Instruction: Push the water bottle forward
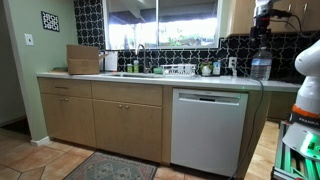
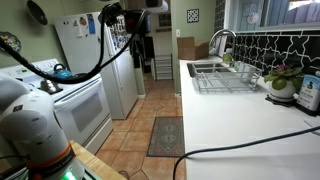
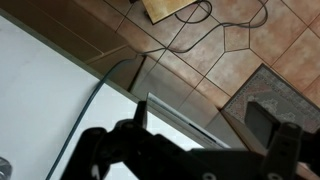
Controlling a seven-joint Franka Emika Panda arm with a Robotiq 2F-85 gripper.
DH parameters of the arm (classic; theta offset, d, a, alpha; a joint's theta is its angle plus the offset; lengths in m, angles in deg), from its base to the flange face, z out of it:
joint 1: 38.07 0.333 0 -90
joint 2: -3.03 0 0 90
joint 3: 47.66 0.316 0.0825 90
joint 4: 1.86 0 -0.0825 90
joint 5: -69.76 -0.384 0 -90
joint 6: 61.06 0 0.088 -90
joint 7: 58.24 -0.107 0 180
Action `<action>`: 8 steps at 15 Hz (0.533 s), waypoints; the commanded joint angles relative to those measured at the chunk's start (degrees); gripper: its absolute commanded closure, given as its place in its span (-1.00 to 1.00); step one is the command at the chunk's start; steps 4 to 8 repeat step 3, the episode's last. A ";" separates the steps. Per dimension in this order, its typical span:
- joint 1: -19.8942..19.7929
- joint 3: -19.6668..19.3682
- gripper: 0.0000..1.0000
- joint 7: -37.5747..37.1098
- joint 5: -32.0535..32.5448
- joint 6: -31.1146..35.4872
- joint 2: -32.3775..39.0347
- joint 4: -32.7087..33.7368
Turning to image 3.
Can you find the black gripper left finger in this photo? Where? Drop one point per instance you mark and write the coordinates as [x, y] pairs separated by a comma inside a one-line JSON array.
[[126, 140]]

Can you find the white dishwasher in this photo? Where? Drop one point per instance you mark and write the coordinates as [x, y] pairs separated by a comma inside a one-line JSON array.
[[173, 96]]

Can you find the large clear water bottle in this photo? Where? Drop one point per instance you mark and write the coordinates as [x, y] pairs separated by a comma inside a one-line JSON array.
[[4, 168]]

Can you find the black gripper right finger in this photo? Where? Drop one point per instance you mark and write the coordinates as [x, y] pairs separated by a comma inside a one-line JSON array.
[[263, 126]]

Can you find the wooden base cabinet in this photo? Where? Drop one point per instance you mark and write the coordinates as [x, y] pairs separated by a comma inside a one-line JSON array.
[[66, 33]]

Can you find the patterned floor rug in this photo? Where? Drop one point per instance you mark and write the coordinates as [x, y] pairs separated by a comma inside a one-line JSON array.
[[283, 100]]

